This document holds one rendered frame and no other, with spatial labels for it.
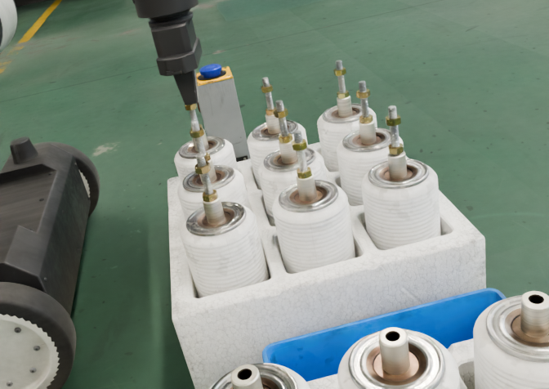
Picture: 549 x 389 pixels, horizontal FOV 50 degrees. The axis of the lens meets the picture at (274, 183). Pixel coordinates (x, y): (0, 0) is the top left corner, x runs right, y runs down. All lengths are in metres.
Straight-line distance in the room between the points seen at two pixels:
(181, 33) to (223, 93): 0.24
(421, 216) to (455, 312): 0.13
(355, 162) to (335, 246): 0.15
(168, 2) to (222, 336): 0.44
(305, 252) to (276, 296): 0.06
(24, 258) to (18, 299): 0.08
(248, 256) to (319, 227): 0.09
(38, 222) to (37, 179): 0.19
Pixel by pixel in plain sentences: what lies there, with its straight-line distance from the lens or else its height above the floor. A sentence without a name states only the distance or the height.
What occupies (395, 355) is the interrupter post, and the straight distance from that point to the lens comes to 0.48.
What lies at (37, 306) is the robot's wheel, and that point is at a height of 0.16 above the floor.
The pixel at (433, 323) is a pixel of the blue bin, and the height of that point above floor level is 0.09.
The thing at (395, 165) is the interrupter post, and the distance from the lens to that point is 0.74.
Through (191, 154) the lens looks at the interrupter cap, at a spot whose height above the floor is 0.25.
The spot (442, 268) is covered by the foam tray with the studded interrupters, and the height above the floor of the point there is 0.15.
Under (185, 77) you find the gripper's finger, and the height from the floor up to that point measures 0.37.
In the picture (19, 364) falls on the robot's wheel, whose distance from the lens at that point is 0.93.
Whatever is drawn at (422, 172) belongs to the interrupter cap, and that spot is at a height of 0.25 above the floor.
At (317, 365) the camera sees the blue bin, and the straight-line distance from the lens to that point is 0.76.
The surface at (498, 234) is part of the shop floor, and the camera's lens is 1.09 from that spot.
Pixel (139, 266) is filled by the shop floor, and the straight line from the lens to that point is 1.17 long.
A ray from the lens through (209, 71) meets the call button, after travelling 1.07.
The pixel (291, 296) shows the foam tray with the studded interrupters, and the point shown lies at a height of 0.17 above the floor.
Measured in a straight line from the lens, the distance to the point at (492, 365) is 0.52.
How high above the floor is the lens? 0.61
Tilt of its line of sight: 27 degrees down
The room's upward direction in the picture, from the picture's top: 11 degrees counter-clockwise
